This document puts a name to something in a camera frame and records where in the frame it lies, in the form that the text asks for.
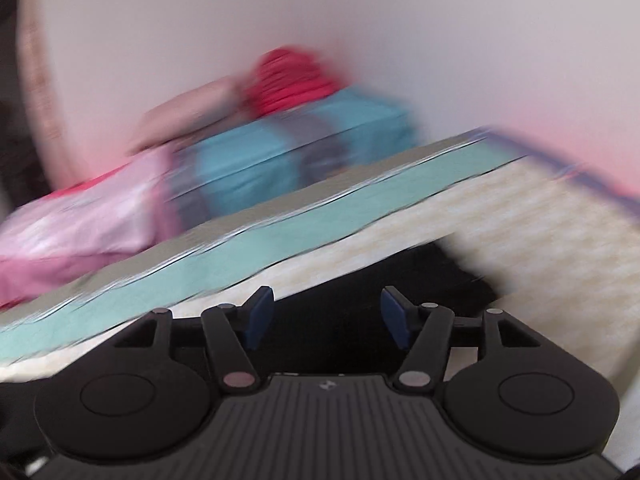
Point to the blue purple bed cover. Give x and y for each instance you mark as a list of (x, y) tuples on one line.
[(565, 159)]

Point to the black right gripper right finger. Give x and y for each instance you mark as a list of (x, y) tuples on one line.
[(504, 387)]

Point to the red folded blanket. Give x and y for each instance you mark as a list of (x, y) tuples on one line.
[(286, 78)]

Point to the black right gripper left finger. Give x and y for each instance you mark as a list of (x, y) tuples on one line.
[(151, 386)]

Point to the chevron patterned bed mat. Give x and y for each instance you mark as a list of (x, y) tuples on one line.
[(560, 244)]

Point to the pink pillow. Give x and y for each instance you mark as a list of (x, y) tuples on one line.
[(194, 115)]

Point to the pink bedsheet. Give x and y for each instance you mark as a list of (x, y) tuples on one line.
[(75, 231)]

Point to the blue grey checked pillow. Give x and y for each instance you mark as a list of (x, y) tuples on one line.
[(283, 152)]

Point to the black pants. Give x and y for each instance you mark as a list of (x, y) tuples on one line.
[(330, 329)]

